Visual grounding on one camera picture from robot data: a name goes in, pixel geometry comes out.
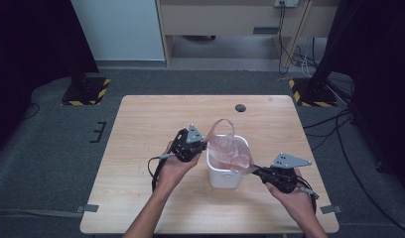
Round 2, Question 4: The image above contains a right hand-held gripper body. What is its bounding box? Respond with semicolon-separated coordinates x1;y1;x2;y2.
261;152;313;194

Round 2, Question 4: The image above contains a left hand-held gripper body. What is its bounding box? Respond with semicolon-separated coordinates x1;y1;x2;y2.
170;123;206;163

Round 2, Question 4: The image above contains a pink plastic bag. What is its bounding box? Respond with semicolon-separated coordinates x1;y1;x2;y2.
204;118;258;177

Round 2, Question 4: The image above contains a white plastic bin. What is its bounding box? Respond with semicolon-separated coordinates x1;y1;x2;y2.
205;133;250;190

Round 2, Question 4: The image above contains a person's left hand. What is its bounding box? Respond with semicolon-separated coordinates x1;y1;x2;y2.
155;142;203;196

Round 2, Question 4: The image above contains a person's right hand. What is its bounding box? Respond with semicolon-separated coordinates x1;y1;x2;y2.
265;168;318;222

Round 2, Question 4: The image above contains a grey tape piece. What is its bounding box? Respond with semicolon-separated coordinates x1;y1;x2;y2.
74;203;100;214
320;204;343;215

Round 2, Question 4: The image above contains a black striped stand base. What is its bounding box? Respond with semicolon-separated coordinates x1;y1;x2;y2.
61;76;111;107
288;77;338;108

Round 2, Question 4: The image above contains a light wooden desk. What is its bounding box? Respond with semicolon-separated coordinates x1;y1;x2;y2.
155;0;340;68

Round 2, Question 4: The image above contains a black metal stand pole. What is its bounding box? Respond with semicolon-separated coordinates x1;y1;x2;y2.
309;0;348;93

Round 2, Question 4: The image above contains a white cabinet panel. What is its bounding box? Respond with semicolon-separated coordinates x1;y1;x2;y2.
70;0;166;61

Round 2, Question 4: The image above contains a black curtain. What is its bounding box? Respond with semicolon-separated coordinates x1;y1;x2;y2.
0;0;99;157
323;0;405;199

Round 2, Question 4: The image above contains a grey power strip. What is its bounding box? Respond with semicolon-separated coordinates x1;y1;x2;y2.
274;0;300;8

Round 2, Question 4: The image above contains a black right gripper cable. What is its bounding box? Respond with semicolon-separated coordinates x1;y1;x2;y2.
295;177;321;212

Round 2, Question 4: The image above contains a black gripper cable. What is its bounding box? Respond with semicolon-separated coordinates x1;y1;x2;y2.
295;177;321;212
147;152;176;193

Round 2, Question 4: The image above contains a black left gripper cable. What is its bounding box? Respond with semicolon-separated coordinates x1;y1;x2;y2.
147;152;176;193

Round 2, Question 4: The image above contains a white cable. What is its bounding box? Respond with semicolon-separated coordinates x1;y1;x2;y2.
300;37;314;79

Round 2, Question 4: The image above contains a black hanging power cable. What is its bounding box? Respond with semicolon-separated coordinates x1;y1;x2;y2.
277;2;293;75

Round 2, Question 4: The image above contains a thin black floor cable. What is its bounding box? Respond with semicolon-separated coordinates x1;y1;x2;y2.
21;102;42;121

